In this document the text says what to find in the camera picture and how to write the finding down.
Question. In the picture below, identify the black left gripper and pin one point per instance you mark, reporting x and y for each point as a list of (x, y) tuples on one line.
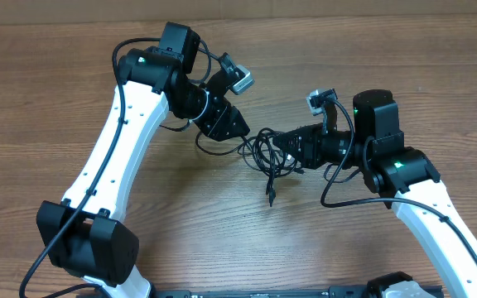
[(219, 120)]

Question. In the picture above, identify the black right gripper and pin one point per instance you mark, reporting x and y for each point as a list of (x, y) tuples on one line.
[(309, 146)]

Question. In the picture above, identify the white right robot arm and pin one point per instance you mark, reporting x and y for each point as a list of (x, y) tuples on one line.
[(401, 177)]

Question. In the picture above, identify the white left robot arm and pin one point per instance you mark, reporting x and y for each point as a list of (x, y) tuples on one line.
[(85, 233)]

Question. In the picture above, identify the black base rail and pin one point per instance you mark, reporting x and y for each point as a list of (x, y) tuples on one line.
[(332, 291)]

